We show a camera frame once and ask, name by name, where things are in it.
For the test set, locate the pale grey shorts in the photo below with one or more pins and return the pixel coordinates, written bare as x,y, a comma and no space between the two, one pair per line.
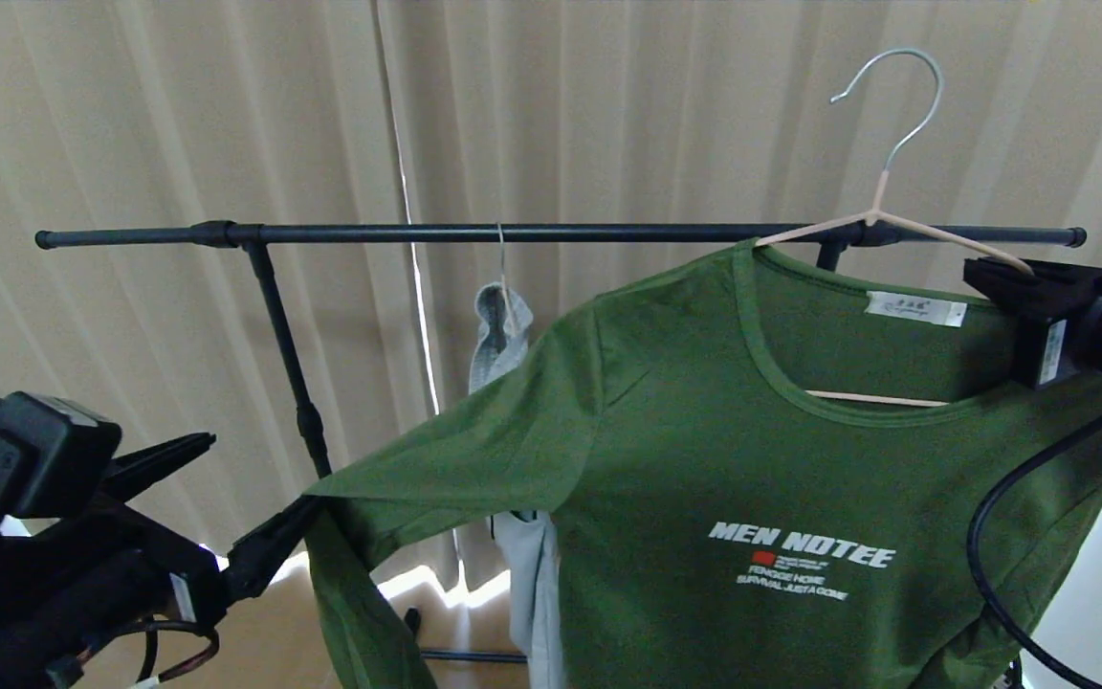
532,593

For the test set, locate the black clothes rack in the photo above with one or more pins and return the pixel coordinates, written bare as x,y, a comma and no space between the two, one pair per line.
369,233

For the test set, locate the pink clothes hanger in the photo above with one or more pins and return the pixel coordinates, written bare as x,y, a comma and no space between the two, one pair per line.
876,399
502,268

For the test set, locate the beige curtain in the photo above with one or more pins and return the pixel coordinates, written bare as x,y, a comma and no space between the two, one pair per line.
178,115

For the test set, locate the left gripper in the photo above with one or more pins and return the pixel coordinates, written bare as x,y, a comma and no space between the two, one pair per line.
82,584

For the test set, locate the green garment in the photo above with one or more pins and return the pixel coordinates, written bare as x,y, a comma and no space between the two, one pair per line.
704,459

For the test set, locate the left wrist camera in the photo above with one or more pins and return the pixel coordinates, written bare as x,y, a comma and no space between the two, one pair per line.
25,459

